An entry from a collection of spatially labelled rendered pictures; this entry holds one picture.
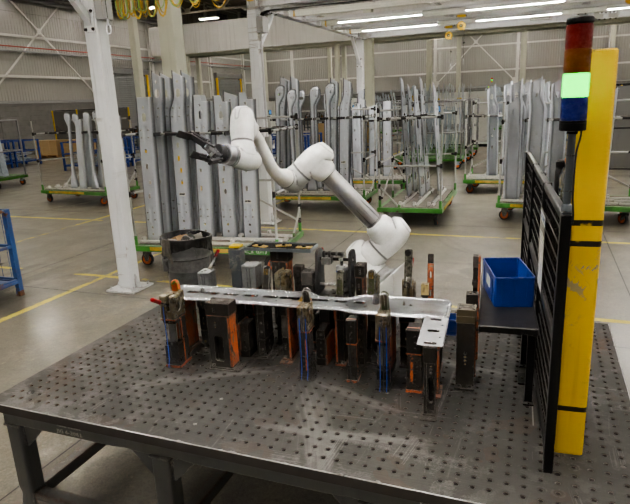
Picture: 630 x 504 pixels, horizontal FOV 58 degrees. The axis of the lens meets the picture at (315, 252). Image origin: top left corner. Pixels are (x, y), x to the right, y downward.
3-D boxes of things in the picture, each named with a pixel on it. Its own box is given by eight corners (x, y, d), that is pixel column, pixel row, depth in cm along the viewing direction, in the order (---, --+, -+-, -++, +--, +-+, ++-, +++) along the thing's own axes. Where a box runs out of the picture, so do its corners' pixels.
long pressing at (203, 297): (158, 300, 275) (157, 297, 275) (181, 286, 296) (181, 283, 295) (448, 320, 235) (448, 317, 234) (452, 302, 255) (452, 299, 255)
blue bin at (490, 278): (493, 307, 236) (494, 277, 233) (481, 284, 265) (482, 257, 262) (534, 307, 234) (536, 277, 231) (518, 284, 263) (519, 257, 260)
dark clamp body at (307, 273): (298, 345, 287) (295, 273, 278) (306, 335, 300) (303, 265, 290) (319, 347, 284) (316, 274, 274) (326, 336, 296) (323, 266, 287)
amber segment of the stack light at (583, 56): (564, 73, 151) (565, 49, 149) (561, 74, 157) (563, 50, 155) (592, 72, 149) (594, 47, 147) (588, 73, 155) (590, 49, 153)
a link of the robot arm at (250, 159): (224, 169, 254) (224, 141, 255) (249, 175, 266) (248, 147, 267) (242, 165, 247) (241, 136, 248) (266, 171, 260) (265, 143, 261)
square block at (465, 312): (454, 390, 237) (456, 309, 227) (455, 381, 244) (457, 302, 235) (473, 392, 234) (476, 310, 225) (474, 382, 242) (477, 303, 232)
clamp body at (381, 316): (370, 392, 238) (368, 315, 229) (375, 379, 249) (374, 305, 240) (391, 395, 235) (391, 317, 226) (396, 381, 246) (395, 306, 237)
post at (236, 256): (233, 326, 316) (226, 249, 304) (238, 321, 322) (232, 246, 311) (245, 327, 313) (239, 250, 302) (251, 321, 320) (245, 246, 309)
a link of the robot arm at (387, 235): (385, 254, 331) (413, 229, 326) (389, 264, 316) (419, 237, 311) (292, 161, 312) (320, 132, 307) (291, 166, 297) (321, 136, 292)
